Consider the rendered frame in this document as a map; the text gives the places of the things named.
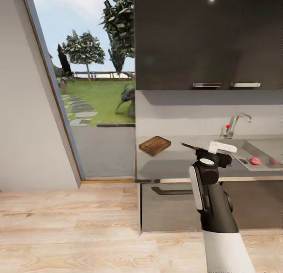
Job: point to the fixed window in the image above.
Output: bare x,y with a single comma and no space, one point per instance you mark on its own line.
87,48

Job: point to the dishwasher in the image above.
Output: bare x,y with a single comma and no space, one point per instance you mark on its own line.
169,207

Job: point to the drop in sink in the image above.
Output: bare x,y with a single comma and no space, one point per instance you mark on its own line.
268,150

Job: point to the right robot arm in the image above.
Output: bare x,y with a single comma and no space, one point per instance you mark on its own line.
225,250

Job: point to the cutting board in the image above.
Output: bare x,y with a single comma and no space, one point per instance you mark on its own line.
154,145

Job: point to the vidalia onion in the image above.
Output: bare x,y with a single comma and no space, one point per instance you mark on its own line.
255,161

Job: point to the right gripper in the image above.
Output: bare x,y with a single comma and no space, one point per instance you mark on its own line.
222,159

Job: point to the cabinet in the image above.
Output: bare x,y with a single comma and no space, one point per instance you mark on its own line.
208,44

